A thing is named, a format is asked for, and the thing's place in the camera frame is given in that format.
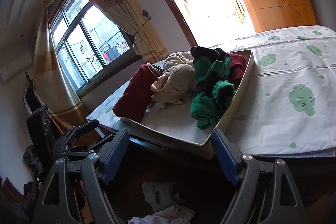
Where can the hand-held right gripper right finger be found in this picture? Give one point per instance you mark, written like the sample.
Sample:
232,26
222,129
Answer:
225,158

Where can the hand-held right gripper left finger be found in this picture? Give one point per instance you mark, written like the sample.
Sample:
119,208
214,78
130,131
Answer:
115,158

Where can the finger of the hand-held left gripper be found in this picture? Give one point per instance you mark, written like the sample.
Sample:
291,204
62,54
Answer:
97,144
86,127

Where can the green black striped cloth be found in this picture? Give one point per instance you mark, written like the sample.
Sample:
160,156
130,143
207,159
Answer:
207,108

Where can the white cardboard tray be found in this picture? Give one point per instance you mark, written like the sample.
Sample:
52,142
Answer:
178,124

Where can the large red cloth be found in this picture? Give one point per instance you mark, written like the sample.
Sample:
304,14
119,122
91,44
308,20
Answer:
136,92

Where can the pink underwear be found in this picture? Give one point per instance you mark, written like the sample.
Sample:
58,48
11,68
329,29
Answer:
168,214

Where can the beige dotted underwear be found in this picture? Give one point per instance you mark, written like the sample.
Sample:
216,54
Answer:
181,78

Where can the dark red cloth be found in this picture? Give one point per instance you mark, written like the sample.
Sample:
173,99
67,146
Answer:
236,66

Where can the dark wooden coat rack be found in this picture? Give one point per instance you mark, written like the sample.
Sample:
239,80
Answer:
31,98

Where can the grey stained cloth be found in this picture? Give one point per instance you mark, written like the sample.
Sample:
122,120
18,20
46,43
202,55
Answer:
157,195

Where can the hanging laundry outside window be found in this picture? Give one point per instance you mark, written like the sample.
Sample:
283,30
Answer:
113,52

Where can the sliding glass window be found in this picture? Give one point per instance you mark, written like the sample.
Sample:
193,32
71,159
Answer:
86,43

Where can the green cloud print tablecloth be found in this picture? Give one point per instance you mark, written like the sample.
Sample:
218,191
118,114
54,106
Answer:
288,77

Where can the yellow balcony curtain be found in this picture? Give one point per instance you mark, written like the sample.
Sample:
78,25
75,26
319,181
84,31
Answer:
237,3

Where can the white wall air conditioner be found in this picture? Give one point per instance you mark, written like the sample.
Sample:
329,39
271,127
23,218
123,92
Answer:
15,69

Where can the dark curtain wall hook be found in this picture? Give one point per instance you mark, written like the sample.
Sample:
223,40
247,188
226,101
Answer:
146,14

